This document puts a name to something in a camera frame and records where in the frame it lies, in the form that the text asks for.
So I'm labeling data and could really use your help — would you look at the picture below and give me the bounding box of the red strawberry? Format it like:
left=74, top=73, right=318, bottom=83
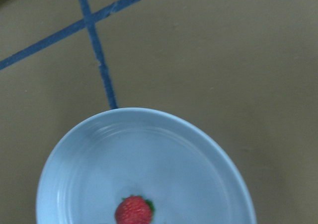
left=114, top=195, right=155, bottom=224

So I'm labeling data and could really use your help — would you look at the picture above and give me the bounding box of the blue plate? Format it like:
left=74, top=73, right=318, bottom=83
left=36, top=108, right=257, bottom=224

